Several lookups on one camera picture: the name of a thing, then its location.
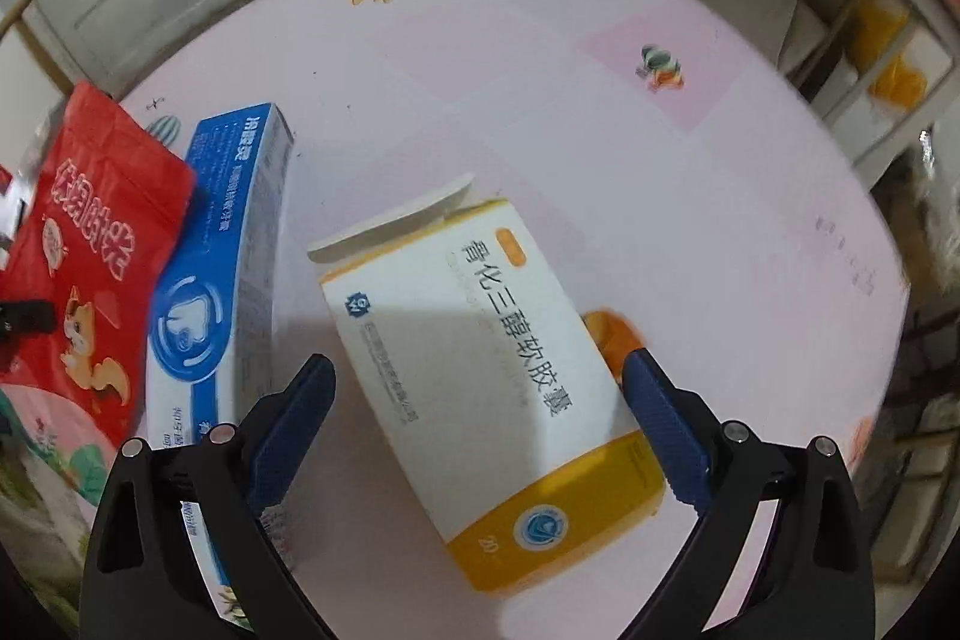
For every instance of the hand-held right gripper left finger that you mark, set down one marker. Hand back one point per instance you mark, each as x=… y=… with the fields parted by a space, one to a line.
x=289 y=441

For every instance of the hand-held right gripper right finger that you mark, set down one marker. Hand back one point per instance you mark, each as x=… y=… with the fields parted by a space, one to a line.
x=667 y=430

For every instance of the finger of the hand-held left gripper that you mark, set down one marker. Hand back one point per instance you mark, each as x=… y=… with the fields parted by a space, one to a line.
x=26 y=319

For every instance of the red snack bag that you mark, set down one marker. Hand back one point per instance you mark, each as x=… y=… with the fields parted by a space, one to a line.
x=82 y=250

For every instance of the yellow white medicine box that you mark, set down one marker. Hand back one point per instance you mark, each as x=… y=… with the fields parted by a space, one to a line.
x=487 y=385

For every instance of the blue white toothpaste box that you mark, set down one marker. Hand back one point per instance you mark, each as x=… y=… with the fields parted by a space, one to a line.
x=225 y=280

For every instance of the wooden chair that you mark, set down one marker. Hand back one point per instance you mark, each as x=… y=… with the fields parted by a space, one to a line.
x=26 y=36

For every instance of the white plastic bags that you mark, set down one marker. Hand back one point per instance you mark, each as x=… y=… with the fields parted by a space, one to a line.
x=930 y=205

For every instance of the white foam box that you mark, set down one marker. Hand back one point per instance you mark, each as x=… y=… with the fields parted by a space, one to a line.
x=847 y=108

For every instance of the yellow plastic bag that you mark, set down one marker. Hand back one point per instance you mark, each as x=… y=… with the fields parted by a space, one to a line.
x=889 y=63

